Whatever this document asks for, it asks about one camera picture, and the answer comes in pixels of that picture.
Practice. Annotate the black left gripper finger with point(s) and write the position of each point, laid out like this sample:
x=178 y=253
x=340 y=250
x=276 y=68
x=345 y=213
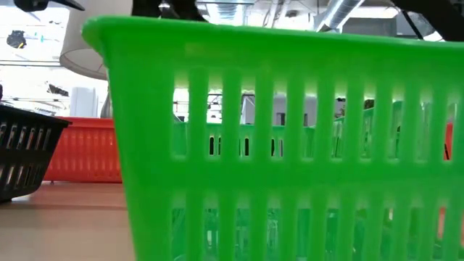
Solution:
x=40 y=4
x=185 y=9

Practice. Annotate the green plastic basket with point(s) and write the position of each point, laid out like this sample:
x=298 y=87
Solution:
x=152 y=145

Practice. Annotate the black plastic basket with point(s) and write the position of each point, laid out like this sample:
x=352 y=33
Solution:
x=25 y=152

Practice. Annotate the orange plastic basket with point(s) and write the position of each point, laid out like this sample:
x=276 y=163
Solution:
x=85 y=152
x=448 y=141

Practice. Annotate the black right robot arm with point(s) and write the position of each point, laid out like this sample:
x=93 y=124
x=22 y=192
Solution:
x=442 y=18

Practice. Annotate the black ceiling object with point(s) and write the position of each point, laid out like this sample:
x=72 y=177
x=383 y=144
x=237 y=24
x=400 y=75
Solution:
x=16 y=39

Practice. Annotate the white cabinet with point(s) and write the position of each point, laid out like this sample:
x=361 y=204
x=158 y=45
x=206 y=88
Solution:
x=84 y=102

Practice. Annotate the chrome lamp base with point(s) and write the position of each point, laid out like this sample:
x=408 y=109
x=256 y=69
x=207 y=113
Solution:
x=107 y=107

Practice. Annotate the silver ventilation duct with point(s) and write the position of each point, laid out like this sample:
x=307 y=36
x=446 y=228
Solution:
x=339 y=12

